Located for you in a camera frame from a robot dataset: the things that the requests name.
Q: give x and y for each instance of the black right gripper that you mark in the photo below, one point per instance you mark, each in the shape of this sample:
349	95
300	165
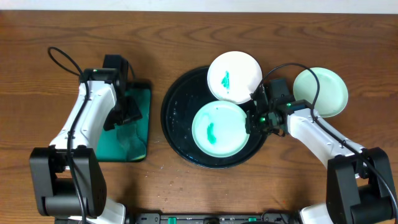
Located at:
252	121

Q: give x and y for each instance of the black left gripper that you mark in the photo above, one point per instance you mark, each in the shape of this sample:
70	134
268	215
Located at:
125	112

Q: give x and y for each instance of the pale green plate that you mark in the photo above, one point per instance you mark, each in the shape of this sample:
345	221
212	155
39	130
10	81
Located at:
333	95
219	129

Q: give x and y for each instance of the dark green scrub sponge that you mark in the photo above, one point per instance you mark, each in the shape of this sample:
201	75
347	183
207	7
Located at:
132	139

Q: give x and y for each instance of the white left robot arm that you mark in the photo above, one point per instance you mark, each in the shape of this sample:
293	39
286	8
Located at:
68	182

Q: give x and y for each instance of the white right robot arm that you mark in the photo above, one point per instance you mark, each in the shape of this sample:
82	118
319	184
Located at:
360	187

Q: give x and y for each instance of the black round tray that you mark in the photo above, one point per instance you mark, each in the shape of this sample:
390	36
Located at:
181	103

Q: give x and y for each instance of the white plate green stain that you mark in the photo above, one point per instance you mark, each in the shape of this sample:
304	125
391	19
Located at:
233	76

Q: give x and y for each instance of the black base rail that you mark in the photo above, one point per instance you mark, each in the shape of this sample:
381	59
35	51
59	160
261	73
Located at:
270	216

